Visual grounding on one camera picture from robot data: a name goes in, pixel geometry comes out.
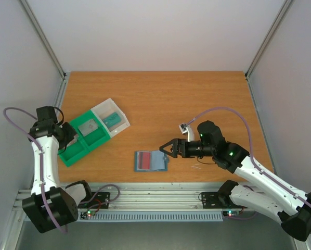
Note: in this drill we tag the grey slotted cable duct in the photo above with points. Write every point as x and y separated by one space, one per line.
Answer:
152 216

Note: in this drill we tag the red and white card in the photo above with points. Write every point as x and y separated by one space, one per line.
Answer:
144 161

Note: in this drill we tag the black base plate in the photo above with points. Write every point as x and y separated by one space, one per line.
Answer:
100 198
210 200

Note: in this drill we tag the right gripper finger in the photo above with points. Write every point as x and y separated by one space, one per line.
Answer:
174 143
174 153

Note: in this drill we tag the teal card in bin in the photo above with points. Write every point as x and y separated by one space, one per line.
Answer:
112 120

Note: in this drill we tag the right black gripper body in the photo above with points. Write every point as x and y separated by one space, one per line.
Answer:
182 148

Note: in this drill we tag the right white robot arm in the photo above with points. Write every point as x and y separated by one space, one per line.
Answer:
280 201

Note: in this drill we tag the white translucent plastic bin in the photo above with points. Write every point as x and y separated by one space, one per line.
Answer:
106 108

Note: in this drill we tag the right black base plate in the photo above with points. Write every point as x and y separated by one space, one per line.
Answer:
210 200

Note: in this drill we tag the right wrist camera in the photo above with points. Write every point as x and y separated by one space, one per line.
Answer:
187 130

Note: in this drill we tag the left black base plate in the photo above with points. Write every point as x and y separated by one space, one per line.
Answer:
100 198

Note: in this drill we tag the aluminium front rail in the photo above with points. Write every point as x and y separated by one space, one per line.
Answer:
162 196

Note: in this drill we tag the grey card in tray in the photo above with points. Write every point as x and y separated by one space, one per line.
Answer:
88 127

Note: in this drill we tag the green plastic tray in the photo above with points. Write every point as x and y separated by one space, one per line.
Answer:
81 146

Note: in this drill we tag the teal card holder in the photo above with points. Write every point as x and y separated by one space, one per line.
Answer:
159 162

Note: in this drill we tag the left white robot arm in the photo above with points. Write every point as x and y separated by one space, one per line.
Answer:
50 206

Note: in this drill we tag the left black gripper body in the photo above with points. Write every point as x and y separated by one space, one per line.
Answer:
67 135

